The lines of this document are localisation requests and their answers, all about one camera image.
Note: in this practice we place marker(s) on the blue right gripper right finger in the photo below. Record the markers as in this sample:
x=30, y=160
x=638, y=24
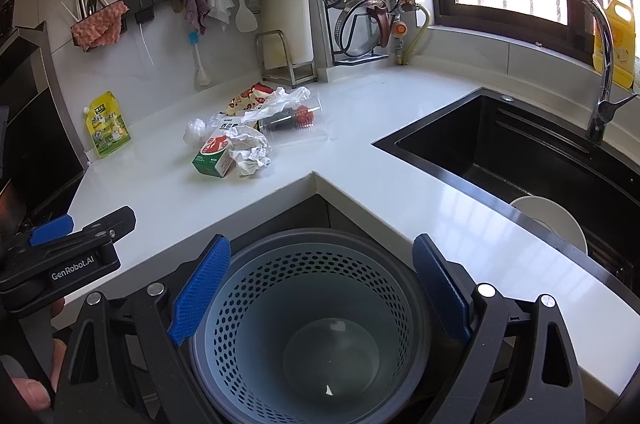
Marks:
x=447, y=288

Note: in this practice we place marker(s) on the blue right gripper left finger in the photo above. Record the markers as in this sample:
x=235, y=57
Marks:
x=189, y=307

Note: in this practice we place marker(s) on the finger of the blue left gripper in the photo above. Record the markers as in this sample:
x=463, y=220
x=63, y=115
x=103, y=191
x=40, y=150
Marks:
x=55, y=229

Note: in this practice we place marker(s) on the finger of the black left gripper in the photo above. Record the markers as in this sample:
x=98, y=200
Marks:
x=112, y=223

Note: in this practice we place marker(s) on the green white carton box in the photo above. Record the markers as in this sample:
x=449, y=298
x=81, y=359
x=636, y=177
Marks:
x=214, y=158

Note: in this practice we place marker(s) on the clear plastic bag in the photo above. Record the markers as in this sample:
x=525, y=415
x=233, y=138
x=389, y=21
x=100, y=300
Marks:
x=195, y=133

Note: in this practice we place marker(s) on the printed white paper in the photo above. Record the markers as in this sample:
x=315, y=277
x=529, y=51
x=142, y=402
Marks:
x=249, y=149

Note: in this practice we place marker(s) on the red white snack wrapper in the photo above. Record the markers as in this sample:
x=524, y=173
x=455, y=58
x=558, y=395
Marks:
x=253, y=98

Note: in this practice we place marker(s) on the white tissue paper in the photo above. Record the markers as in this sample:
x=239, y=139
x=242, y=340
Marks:
x=278, y=101

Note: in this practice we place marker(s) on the clear plastic cup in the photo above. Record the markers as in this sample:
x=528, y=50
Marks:
x=300, y=122

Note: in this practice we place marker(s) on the grey perforated trash basket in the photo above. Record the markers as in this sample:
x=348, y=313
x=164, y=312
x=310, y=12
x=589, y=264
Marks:
x=313, y=326

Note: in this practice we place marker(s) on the black kitchen sink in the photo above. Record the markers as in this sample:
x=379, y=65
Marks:
x=496, y=149

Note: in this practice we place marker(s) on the person's left hand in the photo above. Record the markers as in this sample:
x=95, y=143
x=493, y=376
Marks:
x=33, y=392

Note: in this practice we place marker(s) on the black oven front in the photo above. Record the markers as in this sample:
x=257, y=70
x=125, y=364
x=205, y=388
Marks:
x=42, y=158

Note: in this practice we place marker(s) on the yellow green refill pouch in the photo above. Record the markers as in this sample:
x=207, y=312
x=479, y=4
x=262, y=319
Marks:
x=105, y=125

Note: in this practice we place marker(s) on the blue white bottle brush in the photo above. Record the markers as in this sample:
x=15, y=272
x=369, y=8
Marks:
x=201, y=76

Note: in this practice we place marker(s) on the pink dish cloth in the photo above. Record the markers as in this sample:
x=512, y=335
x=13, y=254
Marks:
x=102, y=28

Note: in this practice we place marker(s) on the steel cutting board rack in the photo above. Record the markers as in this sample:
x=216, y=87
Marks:
x=276, y=64

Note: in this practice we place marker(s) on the purple hanging rag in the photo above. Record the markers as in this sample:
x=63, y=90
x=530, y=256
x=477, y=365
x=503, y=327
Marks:
x=195, y=12

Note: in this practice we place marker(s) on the white rice paddle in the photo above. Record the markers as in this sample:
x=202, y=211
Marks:
x=245, y=20

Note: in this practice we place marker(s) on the white hanging cloth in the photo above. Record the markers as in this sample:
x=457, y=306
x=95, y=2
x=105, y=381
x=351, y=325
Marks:
x=220, y=10

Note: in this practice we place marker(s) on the orange gas valve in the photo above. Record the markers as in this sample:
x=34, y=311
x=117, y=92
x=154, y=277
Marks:
x=399, y=31

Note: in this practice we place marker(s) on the black pot lid rack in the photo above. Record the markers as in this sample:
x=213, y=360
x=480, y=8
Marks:
x=339, y=59

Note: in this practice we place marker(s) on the glass pot lid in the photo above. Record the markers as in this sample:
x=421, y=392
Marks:
x=361, y=27

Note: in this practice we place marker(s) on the yellow detergent bottle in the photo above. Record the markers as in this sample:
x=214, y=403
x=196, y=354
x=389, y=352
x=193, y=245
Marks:
x=621, y=18

